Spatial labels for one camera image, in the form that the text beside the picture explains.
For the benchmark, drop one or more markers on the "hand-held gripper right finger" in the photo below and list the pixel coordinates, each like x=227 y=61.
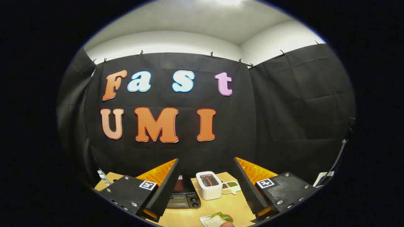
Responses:
x=249 y=189

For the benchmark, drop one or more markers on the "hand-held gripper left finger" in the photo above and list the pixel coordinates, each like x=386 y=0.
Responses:
x=165 y=189

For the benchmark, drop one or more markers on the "black toaster oven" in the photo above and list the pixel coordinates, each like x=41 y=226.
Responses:
x=183 y=198

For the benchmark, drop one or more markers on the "bread and lettuce sandwich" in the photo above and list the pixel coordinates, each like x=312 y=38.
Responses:
x=216 y=220

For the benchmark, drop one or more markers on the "white pop-up toaster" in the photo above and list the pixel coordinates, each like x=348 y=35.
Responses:
x=210 y=190

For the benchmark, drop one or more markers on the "white divided dish of beans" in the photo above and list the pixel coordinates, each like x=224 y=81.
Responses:
x=232 y=186

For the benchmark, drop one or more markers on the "white rectangular plate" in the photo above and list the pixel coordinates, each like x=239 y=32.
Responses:
x=203 y=218

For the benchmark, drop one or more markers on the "white bottle with green label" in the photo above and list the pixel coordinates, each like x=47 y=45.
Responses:
x=103 y=178

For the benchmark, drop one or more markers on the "row of black cloth clips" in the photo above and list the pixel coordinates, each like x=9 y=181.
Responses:
x=141 y=53

